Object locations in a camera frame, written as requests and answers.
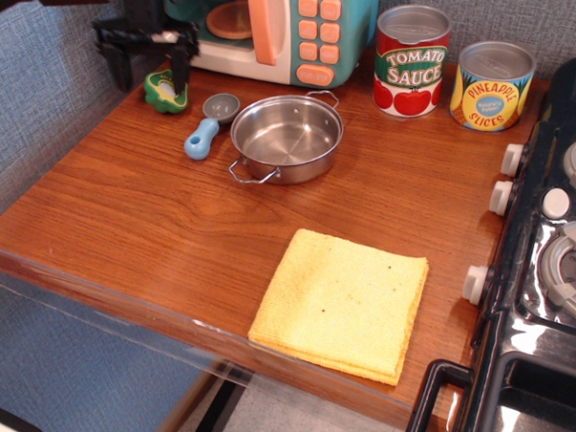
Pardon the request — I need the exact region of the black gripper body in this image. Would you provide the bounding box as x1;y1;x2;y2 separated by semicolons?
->
92;17;200;60

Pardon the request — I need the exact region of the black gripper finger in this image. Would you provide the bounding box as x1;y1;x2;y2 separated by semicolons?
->
99;42;133;92
170;46;192;95

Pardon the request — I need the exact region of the green toy pepper half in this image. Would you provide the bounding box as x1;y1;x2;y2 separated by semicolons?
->
142;69;189;114

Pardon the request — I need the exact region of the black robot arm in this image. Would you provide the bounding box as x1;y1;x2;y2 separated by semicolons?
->
92;0;199;95

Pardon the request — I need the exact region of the yellow folded towel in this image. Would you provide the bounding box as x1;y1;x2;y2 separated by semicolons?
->
248;228;429;386

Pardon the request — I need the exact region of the orange toy plate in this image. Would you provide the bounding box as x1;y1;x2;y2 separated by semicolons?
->
205;0;252;40

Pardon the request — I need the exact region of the blue grey measuring scoop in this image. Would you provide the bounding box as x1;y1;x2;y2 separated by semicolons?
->
183;94;241;161

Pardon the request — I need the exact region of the teal toy microwave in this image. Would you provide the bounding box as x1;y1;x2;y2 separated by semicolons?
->
165;0;379;89

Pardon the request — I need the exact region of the stainless steel pan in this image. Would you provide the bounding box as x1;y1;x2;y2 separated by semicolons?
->
228;90;344;185

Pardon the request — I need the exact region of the tomato sauce can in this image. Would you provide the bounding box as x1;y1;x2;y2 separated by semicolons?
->
373;4;452;119

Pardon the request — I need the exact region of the pineapple slices can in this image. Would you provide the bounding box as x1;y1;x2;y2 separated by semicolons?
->
450;40;537;133

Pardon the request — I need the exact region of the black toy stove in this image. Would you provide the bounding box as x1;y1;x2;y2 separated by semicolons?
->
405;58;576;432

